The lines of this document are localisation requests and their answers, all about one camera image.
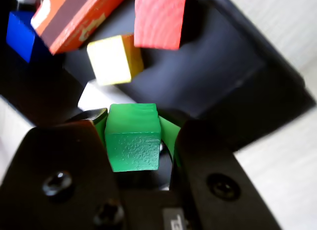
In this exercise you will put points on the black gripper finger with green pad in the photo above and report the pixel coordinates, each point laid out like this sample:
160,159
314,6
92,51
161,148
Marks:
210,160

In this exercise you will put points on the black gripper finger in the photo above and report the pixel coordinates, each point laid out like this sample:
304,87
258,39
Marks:
49,165

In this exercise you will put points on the green wooden cube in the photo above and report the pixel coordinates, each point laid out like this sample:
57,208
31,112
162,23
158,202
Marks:
133,141

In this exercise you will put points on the yellow wooden cube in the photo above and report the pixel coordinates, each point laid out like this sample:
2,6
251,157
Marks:
111,59

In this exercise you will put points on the red wooden cube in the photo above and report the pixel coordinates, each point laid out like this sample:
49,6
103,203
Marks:
158,19

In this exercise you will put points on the black box tray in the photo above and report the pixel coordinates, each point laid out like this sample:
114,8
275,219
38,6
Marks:
198,74

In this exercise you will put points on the orange card box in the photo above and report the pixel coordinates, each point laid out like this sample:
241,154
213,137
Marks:
74,22

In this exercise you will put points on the white rectangular block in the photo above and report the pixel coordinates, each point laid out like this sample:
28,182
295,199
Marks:
99,96

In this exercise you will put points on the blue wooden cube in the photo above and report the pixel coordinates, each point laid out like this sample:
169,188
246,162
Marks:
19,34

